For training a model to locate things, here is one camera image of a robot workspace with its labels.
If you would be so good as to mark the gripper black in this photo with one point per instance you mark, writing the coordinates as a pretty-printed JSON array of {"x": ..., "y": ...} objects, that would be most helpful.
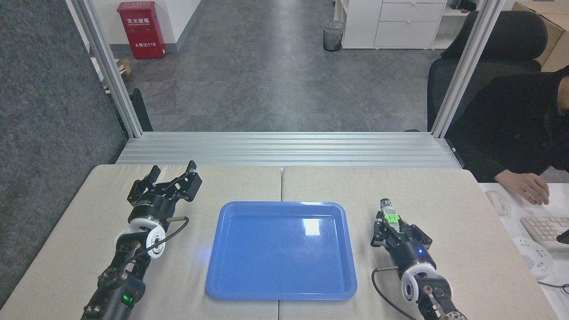
[
  {"x": 413, "y": 255},
  {"x": 153, "y": 206}
]

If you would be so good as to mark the blue plastic tray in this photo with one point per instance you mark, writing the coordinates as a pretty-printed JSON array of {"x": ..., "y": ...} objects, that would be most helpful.
[{"x": 280, "y": 253}]

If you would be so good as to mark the person's hand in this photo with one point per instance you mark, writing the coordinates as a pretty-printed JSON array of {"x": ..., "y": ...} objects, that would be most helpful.
[{"x": 529, "y": 186}]

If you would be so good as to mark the white computer mouse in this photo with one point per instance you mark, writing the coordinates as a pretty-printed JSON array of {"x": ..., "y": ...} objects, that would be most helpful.
[{"x": 497, "y": 203}]

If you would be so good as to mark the small wooden block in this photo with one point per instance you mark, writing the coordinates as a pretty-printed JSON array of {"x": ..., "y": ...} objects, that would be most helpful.
[{"x": 125, "y": 66}]

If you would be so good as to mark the grey felt partition panel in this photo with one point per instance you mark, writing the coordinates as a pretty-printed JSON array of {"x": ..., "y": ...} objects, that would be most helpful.
[{"x": 49, "y": 133}]

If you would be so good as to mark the white power strip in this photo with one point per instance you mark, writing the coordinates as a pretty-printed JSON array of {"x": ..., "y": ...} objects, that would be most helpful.
[{"x": 533, "y": 258}]

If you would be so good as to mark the white keyboard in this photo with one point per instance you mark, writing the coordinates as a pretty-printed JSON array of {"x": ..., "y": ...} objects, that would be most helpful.
[{"x": 542, "y": 231}]

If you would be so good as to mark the person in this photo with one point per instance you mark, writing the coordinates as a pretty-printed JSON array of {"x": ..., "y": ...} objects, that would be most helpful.
[{"x": 511, "y": 124}]

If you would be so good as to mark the red fire extinguisher box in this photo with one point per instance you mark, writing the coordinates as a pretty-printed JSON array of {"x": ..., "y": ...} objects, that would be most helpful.
[{"x": 141, "y": 31}]

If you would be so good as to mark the white drawer cabinet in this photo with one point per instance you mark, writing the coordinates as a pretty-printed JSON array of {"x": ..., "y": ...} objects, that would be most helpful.
[{"x": 400, "y": 24}]

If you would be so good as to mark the black office chair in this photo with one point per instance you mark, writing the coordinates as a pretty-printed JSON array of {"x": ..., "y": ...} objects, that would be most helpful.
[{"x": 511, "y": 40}]

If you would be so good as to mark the brown cardboard box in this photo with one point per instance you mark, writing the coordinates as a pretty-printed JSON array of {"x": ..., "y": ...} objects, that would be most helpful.
[{"x": 555, "y": 26}]

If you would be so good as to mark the black frame bracket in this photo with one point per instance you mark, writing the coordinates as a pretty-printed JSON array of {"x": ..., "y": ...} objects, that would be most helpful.
[
  {"x": 142, "y": 111},
  {"x": 455, "y": 153}
]

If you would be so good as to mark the silver aluminium post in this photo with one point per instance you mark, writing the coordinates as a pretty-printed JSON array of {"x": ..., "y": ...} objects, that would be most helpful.
[
  {"x": 109, "y": 71},
  {"x": 466, "y": 66}
]

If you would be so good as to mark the silver aluminium rail platform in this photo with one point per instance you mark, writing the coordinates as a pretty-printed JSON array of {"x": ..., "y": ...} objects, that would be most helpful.
[{"x": 289, "y": 149}]

